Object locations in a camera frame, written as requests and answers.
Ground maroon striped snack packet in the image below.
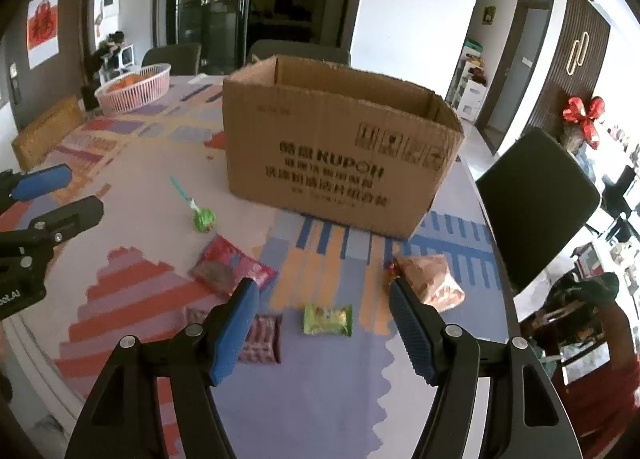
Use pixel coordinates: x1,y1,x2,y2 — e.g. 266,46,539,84
185,308,283,365

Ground dark green garment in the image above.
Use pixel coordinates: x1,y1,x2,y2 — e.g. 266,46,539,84
570,271,621,305

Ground brown cardboard box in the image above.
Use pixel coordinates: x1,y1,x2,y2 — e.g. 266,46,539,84
222,54,466,242

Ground wooden chair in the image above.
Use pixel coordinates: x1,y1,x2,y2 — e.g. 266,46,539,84
520,289,616,365

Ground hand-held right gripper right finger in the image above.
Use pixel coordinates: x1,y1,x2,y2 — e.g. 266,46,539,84
389,278,583,459

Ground tan puffed snack packet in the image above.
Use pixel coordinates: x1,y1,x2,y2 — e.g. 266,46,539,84
387,254,466,312

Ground light green snack packet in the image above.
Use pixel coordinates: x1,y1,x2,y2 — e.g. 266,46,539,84
303,304,353,338

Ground patterned table cover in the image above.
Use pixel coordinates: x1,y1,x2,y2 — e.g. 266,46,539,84
0,74,503,459

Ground black small object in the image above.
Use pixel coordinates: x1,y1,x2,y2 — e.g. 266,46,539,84
80,84,101,112

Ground dark slatted wall panel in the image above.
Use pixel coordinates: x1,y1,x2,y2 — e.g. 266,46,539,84
525,0,612,140

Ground black framed glass sliding door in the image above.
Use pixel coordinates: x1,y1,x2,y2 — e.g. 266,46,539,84
154,0,373,77

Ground white storage shelf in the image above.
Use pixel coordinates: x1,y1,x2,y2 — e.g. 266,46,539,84
445,42,488,122

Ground black dining chair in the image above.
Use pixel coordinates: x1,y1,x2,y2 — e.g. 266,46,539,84
141,43,202,76
475,126,602,297
246,39,352,66

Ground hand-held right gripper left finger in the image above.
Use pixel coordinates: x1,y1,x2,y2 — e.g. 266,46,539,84
65,278,261,459

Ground oranges in basket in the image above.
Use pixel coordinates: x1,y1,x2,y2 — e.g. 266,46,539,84
105,73,151,90

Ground woven wicker box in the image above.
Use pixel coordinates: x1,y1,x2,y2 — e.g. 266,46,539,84
11,94,85,171

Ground grey hallway door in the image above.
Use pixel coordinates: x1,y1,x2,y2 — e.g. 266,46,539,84
484,0,555,156

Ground looped wall lamp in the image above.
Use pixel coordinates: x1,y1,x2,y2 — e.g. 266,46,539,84
566,39,588,75

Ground pink plastic basket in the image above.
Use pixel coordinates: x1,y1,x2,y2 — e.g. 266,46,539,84
94,64,172,115

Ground teal bag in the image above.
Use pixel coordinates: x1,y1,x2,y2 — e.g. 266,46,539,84
530,341,563,377

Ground dark brown entrance door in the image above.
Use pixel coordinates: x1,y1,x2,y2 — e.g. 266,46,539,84
0,0,98,130

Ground red foil balloon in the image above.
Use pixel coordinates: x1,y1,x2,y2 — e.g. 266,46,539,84
562,96,606,150

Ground red and white door poster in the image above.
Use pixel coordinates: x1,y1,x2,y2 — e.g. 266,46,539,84
27,0,60,71

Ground green lollipop with long stick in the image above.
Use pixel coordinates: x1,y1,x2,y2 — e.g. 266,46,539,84
170,176,217,233

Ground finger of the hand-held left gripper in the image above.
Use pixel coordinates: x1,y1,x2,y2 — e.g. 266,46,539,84
0,196,105,260
0,163,72,212

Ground red garment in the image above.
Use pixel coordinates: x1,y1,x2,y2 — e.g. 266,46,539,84
565,299,640,459

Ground red snack packet brown picture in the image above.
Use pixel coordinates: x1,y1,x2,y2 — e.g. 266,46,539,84
189,234,278,297

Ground dark object on cabinet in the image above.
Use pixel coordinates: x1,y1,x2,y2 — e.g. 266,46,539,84
90,30,126,75

